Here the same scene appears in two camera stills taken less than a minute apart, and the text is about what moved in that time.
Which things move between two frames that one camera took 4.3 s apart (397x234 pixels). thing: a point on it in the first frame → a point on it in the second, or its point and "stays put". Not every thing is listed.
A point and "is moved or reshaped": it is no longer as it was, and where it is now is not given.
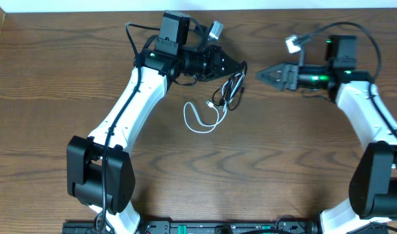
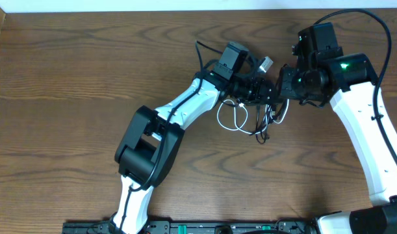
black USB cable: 231,91 is moved or reshaped
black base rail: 206,227 stays put
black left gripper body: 204,66 → 246,91
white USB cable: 209,104 → 223,125
